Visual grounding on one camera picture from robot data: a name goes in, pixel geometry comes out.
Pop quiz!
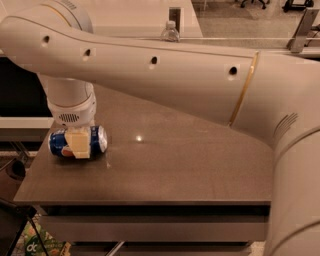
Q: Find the blue pepsi can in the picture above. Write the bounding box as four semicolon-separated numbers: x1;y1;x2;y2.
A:
48;126;108;159

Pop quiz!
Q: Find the metal railing bracket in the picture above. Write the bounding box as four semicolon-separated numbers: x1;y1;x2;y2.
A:
287;8;319;53
169;7;181;31

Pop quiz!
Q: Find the middle metal railing bracket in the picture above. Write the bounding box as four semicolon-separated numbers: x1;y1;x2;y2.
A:
169;7;181;31

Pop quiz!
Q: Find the black chair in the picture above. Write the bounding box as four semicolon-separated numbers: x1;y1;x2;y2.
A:
0;199;37;256

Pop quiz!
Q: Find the green snack bag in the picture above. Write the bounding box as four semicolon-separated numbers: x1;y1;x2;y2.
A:
23;222;71;256

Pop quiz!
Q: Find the clear plastic water bottle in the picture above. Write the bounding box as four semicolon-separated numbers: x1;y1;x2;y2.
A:
160;20;180;42

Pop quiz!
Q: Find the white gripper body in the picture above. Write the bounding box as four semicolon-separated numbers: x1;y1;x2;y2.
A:
48;94;96;127

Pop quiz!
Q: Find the grey table drawer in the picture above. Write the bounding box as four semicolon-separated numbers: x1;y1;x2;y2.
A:
40;216;267;242

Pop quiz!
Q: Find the glass railing panel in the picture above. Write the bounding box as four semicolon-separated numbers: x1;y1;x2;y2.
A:
83;0;320;49

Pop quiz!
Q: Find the right metal railing bracket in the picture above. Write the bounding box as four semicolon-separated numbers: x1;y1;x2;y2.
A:
287;8;319;53

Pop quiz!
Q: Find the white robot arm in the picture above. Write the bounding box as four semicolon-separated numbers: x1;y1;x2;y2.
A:
0;0;320;256

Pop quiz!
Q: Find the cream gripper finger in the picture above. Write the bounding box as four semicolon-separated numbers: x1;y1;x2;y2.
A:
65;127;90;159

